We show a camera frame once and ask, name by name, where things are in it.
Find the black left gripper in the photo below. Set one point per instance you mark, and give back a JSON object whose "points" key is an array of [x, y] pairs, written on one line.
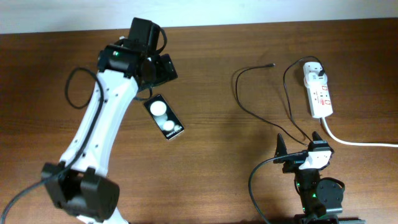
{"points": [[163, 68]]}

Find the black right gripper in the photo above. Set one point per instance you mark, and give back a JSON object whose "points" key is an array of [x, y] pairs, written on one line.
{"points": [[293, 164]]}

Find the black Samsung Galaxy smartphone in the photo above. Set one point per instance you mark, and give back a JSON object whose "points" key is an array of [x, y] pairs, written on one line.
{"points": [[164, 117]]}

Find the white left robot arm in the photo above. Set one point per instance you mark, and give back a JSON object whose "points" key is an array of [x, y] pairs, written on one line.
{"points": [[78, 183]]}

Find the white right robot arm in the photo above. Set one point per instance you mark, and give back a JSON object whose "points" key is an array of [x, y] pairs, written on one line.
{"points": [[321, 197]]}

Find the black USB charger plug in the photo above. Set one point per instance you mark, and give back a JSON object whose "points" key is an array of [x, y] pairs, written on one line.
{"points": [[321, 73]]}

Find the white power strip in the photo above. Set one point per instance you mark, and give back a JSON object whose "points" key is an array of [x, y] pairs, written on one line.
{"points": [[317, 89]]}

